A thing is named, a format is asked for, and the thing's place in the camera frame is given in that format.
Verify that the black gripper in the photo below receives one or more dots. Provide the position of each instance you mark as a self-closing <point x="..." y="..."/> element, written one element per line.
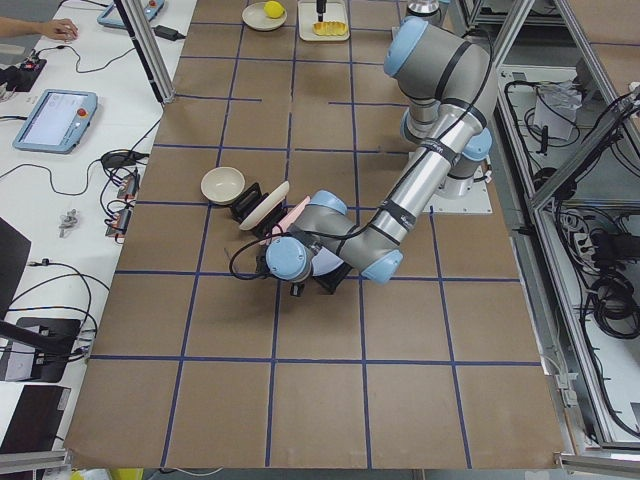
<point x="320" y="7"/>
<point x="298" y="289"/>

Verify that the striped bread loaf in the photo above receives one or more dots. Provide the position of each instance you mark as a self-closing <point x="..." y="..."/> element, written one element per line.
<point x="330" y="28"/>

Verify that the blue plate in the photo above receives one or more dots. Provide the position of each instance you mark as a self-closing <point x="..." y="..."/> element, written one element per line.
<point x="325" y="262"/>

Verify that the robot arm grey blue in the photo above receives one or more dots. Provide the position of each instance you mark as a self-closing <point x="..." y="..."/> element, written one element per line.
<point x="452" y="85"/>
<point x="426" y="9"/>

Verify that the pink plate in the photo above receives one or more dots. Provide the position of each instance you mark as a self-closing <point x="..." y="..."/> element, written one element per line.
<point x="291" y="216"/>

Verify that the cream plate with lemon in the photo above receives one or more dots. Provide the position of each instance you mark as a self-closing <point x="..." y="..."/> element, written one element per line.
<point x="254" y="17"/>

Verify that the cream plate in rack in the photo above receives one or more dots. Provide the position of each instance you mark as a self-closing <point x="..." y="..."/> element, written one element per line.
<point x="267" y="205"/>

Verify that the person hand on mouse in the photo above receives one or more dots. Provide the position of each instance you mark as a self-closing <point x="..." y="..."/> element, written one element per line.
<point x="59" y="29"/>

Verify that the white rectangular tray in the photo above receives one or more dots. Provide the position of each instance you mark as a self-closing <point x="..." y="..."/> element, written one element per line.
<point x="306" y="15"/>

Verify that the yellow lemon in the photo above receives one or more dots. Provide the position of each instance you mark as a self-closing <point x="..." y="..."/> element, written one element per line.
<point x="273" y="9"/>

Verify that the cream bowl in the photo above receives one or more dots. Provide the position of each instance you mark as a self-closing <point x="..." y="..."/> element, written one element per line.
<point x="222" y="185"/>

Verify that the black power adapter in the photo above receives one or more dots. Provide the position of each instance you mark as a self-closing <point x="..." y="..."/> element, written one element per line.
<point x="168" y="33"/>

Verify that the black monitor stand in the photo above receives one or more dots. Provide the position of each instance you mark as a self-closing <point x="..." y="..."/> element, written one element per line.
<point x="37" y="349"/>

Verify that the aluminium frame post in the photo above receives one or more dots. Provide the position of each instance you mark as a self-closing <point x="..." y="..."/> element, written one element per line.
<point x="145" y="44"/>

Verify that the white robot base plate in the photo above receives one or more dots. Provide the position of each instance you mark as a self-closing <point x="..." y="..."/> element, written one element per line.
<point x="440" y="192"/>

